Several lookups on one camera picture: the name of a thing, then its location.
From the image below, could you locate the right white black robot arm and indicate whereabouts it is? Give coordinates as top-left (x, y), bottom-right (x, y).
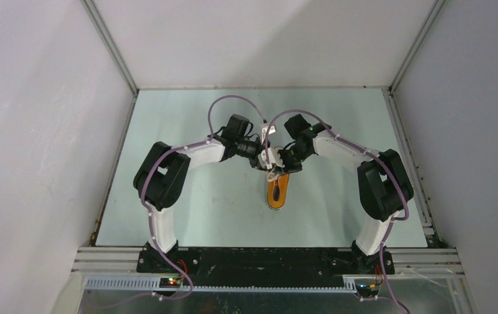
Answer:
top-left (278, 114), bottom-right (414, 273)

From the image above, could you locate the aluminium frame rail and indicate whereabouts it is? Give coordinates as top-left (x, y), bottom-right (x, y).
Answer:
top-left (71, 247), bottom-right (465, 279)

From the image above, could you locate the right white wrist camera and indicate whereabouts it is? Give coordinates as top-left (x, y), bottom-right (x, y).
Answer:
top-left (258, 147), bottom-right (285, 170)

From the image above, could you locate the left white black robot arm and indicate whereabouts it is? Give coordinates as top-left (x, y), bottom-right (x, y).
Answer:
top-left (133, 114), bottom-right (275, 273)

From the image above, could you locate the controller board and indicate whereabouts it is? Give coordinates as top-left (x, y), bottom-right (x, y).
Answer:
top-left (355, 284), bottom-right (382, 299)
top-left (158, 277), bottom-right (183, 289)

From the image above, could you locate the white shoelace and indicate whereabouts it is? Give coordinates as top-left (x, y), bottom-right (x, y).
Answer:
top-left (266, 166), bottom-right (285, 182)

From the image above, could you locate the left controller board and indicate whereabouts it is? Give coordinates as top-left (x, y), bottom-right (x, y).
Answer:
top-left (158, 277), bottom-right (183, 289)

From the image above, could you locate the orange canvas sneaker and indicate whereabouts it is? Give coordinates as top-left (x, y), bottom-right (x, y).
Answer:
top-left (266, 174), bottom-right (290, 211)

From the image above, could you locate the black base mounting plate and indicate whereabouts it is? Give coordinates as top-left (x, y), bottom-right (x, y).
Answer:
top-left (136, 243), bottom-right (395, 288)

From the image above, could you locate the grey slotted cable duct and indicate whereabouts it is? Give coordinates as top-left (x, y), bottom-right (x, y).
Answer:
top-left (84, 277), bottom-right (358, 294)

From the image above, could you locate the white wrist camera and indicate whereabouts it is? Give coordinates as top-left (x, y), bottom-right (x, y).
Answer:
top-left (258, 147), bottom-right (285, 170)
top-left (259, 123), bottom-right (276, 137)

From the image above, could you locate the right controller board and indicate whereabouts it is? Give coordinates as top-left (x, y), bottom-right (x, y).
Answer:
top-left (355, 284), bottom-right (382, 299)

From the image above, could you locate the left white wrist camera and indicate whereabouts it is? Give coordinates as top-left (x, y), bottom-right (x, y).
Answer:
top-left (259, 123), bottom-right (276, 137)

